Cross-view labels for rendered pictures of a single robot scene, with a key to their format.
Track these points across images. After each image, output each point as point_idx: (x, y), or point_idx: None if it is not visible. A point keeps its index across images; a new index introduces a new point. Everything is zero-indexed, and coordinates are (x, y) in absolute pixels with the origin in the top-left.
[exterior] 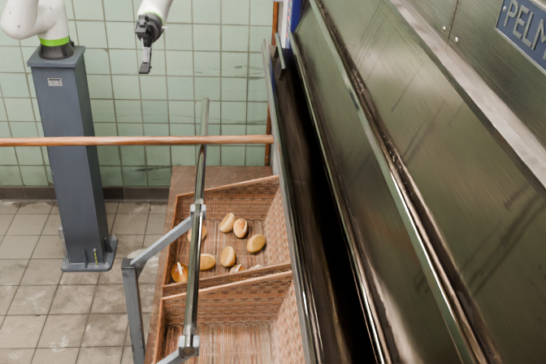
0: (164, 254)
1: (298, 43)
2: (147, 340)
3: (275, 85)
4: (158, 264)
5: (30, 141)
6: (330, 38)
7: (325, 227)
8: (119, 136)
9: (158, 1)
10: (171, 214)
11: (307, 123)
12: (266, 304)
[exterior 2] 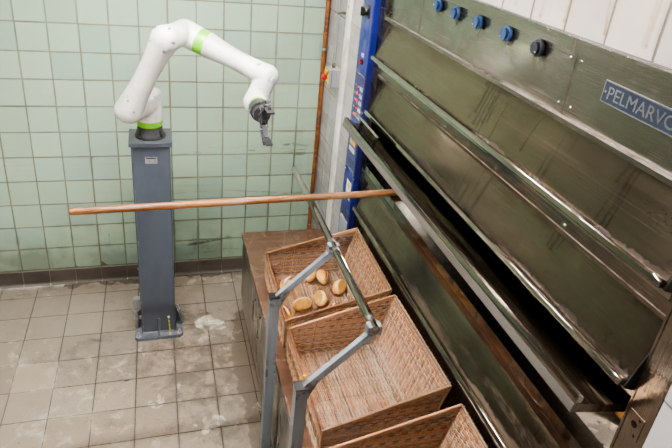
0: (264, 302)
1: (377, 119)
2: (276, 366)
3: (375, 150)
4: (262, 310)
5: (177, 204)
6: (444, 112)
7: (458, 237)
8: (248, 197)
9: (264, 89)
10: (256, 271)
11: (408, 175)
12: None
